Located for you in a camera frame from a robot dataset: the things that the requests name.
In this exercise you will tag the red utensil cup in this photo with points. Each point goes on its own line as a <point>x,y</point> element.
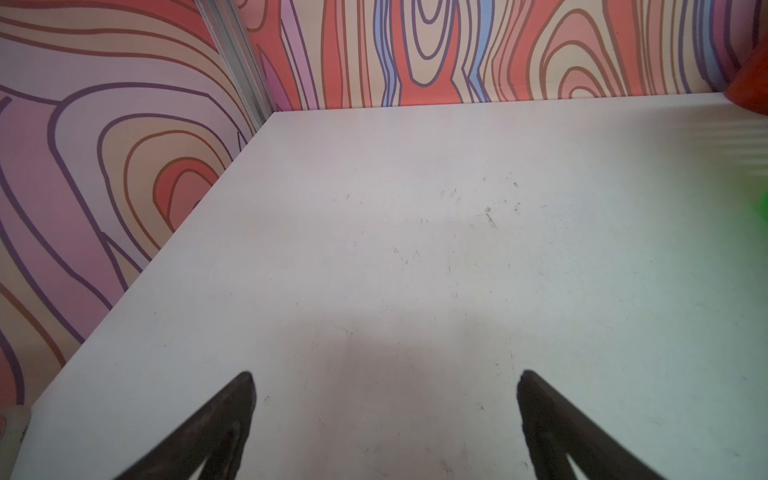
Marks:
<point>749,88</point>

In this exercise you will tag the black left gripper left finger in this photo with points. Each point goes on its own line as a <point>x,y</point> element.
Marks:
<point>210,443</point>

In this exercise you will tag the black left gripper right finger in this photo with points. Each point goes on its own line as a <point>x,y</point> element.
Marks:
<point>559,435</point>

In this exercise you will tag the aluminium frame corner post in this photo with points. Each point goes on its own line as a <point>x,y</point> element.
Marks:
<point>230,37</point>

